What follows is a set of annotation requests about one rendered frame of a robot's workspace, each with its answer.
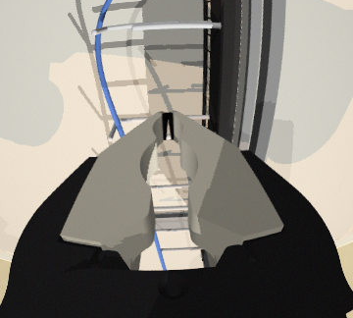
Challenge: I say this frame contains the blue network cable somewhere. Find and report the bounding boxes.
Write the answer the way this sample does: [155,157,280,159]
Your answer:
[95,0,167,270]

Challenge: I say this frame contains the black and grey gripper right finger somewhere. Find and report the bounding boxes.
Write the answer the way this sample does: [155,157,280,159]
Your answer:
[168,111,353,313]

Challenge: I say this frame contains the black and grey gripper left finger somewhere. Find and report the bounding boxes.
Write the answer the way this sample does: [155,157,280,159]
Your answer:
[0,111,168,318]

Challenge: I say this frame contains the black metal rack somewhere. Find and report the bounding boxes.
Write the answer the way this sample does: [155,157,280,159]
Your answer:
[91,0,286,233]

